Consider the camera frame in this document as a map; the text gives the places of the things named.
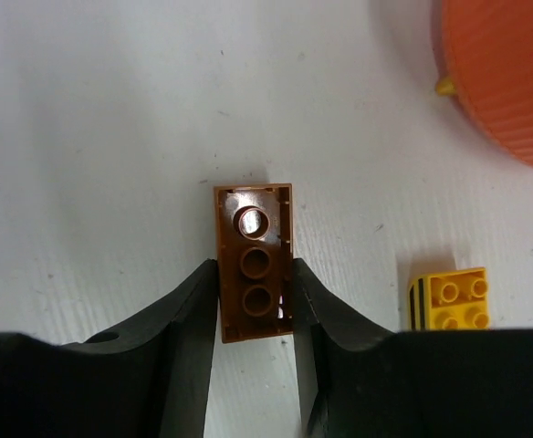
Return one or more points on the small yellow lego brick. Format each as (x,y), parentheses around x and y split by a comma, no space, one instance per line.
(445,87)

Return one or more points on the yellow striped lego brick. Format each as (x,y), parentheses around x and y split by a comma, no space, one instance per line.
(454,300)

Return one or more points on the brown lego plate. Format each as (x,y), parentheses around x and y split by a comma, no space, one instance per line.
(254,248)

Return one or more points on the orange round divided container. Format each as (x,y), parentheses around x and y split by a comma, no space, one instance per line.
(488,53)

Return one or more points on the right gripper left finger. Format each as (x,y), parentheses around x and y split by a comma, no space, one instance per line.
(147,376)

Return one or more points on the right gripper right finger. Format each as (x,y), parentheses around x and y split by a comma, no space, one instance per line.
(358,379)

